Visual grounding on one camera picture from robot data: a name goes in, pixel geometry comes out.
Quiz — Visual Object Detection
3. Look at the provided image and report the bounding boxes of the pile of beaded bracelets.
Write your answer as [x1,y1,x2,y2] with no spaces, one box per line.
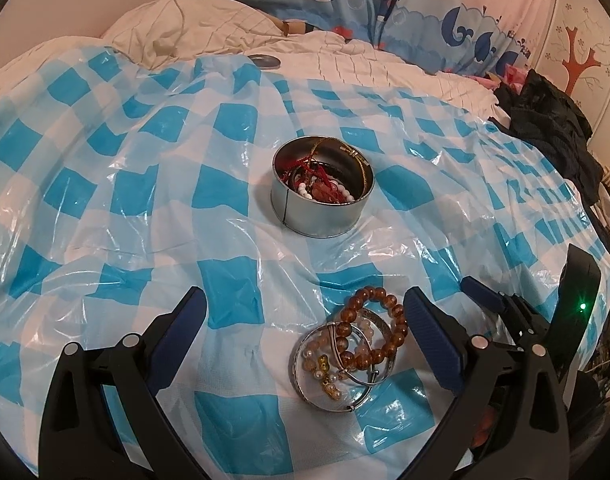
[284,155,357,206]

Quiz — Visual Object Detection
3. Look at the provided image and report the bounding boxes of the pink cloth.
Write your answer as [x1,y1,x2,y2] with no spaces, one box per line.
[477,62,530,87]

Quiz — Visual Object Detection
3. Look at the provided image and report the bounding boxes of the orange stone bead bracelet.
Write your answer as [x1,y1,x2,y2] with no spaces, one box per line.
[310,180,351,206]

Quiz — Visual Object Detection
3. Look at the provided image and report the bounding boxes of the amber bead bracelet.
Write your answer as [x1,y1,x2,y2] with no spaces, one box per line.
[333,286,410,368]

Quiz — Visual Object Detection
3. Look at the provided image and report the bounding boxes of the black clothing pile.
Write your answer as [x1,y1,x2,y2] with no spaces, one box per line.
[490,69,604,207]

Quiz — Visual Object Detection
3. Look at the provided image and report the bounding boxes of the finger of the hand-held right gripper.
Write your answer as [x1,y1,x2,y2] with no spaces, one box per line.
[502,294,550,348]
[460,276,508,317]

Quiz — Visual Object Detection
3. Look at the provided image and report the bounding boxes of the orange tree wall sticker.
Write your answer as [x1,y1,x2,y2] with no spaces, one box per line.
[545,5,610,97]

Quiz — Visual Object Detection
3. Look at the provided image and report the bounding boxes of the whale print blanket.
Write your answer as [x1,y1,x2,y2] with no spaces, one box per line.
[205,0,560,77]

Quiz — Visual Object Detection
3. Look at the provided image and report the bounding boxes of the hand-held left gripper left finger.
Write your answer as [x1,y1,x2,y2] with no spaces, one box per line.
[38,286,208,480]

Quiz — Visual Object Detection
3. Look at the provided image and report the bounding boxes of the round metal tin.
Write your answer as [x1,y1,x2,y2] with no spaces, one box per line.
[271,136,376,237]

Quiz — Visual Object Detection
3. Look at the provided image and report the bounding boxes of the blue checkered plastic sheet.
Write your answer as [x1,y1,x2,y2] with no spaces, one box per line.
[0,42,610,480]

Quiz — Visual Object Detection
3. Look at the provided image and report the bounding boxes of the white cable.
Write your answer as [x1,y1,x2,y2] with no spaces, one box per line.
[150,0,192,58]

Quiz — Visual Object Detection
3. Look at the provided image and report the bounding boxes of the thin silver bangle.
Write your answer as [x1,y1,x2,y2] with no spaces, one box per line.
[335,309,402,387]

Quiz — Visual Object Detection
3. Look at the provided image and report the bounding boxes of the wide silver bangle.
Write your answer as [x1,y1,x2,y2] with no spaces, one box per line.
[290,324,381,414]

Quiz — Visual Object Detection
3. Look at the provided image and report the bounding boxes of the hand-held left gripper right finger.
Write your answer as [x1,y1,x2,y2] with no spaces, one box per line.
[404,287,570,480]

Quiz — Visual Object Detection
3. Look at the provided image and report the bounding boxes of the white quilt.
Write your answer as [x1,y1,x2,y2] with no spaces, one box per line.
[0,0,500,126]

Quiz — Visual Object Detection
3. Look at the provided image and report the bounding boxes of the black braided bracelet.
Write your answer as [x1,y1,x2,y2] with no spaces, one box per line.
[287,160,346,186]

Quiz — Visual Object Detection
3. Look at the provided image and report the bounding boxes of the pale bead bracelet gold charms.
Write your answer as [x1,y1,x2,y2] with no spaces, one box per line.
[301,324,377,402]

